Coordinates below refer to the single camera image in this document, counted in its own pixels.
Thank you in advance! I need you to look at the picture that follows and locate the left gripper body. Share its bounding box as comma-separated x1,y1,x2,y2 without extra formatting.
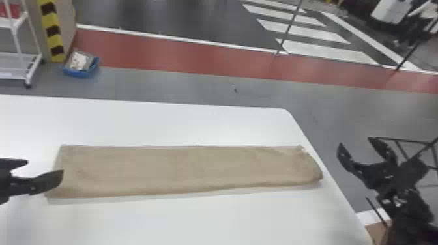
0,169,13,206

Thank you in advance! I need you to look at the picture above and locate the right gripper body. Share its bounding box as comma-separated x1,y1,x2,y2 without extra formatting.
364,158,431,201

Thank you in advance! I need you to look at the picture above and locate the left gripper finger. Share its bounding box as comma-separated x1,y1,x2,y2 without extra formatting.
9,169,65,197
0,158,29,171

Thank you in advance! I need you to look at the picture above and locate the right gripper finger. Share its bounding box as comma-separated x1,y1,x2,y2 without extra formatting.
336,142,370,188
368,137,399,167

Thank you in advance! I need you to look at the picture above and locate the white shelf trolley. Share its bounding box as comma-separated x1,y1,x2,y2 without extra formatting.
0,0,43,89

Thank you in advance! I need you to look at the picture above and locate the blue basket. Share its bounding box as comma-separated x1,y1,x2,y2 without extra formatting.
62,50,101,79

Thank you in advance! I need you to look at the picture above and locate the beige towel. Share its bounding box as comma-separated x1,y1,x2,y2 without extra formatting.
45,144,324,199

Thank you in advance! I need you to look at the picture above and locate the yellow black striped post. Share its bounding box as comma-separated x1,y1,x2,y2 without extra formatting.
25,0,77,63

